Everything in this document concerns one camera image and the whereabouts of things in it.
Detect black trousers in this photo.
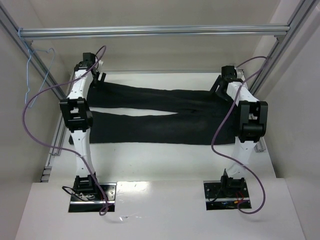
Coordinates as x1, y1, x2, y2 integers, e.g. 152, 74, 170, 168
87, 82, 232, 145

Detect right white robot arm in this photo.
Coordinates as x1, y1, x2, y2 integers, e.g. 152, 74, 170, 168
208, 65, 268, 202

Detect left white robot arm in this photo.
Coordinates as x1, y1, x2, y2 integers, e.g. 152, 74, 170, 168
59, 52, 102, 202

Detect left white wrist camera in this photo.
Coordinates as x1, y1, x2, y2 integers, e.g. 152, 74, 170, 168
95, 60, 104, 72

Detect light blue wire hanger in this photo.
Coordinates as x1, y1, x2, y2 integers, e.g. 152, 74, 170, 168
24, 48, 56, 109

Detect aluminium frame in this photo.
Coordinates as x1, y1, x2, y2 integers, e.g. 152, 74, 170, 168
0, 0, 320, 183

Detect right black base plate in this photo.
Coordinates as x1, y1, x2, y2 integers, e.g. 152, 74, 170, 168
203, 181, 252, 211

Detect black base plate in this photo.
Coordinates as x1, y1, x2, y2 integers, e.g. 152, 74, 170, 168
203, 181, 252, 211
68, 182, 118, 213

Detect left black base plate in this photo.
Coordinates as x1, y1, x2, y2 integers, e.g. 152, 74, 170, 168
68, 182, 118, 213

